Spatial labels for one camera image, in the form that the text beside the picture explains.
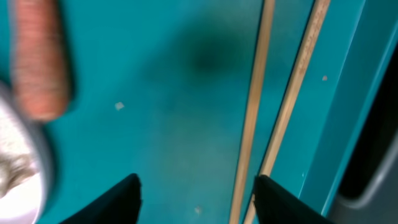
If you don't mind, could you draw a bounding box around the white plate with food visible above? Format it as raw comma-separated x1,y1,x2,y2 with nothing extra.
1,83,53,223

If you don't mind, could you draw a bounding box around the grey plastic dish rack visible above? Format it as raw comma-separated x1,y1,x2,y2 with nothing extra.
328,53,397,224

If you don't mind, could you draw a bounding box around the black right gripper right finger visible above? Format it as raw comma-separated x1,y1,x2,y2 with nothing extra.
253,175,333,224

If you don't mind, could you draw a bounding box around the orange carrot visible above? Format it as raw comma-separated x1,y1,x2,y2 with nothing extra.
12,0,70,121

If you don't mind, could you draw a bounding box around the teal plastic tray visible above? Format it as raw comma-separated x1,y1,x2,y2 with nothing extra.
0,0,398,224

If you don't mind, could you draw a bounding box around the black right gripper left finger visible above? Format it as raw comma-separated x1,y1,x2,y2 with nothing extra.
62,174,142,224

